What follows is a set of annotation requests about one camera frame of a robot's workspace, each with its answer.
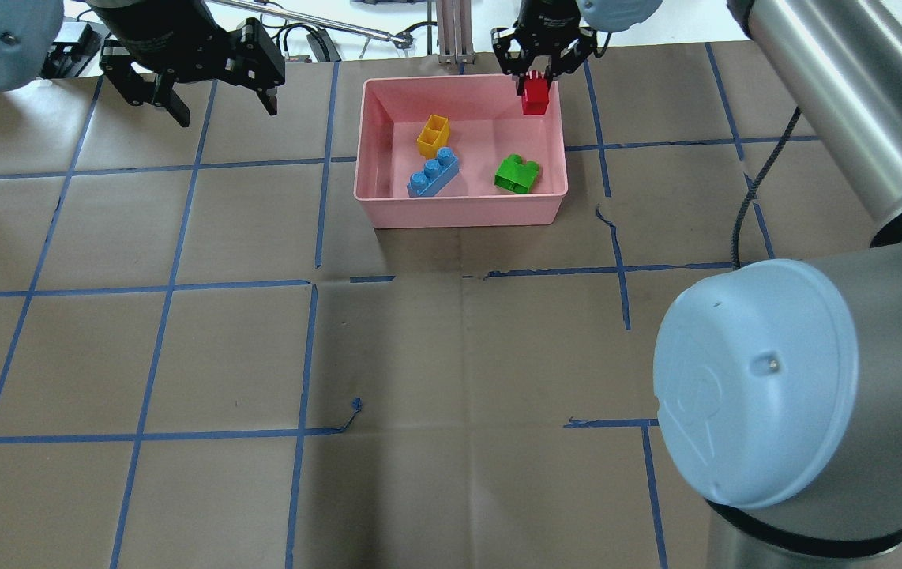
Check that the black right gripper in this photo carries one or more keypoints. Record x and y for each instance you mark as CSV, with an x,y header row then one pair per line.
x,y
548,17

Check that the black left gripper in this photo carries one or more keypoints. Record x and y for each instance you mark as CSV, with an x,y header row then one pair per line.
x,y
160,25

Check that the red toy block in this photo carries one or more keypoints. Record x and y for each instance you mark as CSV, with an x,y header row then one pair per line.
x,y
535,94

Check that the green toy block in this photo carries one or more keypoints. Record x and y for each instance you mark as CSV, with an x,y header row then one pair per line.
x,y
516,174

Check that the yellow toy block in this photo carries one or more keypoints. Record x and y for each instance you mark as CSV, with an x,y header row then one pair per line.
x,y
434,135

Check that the blue toy block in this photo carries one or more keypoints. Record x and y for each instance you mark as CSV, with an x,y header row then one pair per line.
x,y
435,175

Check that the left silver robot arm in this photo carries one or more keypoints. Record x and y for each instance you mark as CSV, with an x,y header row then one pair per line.
x,y
27,31

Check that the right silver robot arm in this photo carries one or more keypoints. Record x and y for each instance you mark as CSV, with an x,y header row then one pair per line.
x,y
779,385

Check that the pink plastic box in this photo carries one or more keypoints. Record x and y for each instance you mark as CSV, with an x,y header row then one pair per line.
x,y
486,125

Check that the silver metal rod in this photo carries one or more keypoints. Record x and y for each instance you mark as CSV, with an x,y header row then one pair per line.
x,y
398,39

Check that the brown paper table cover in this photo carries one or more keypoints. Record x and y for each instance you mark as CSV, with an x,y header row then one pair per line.
x,y
210,359

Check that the aluminium frame post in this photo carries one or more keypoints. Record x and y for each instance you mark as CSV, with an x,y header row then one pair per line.
x,y
454,25

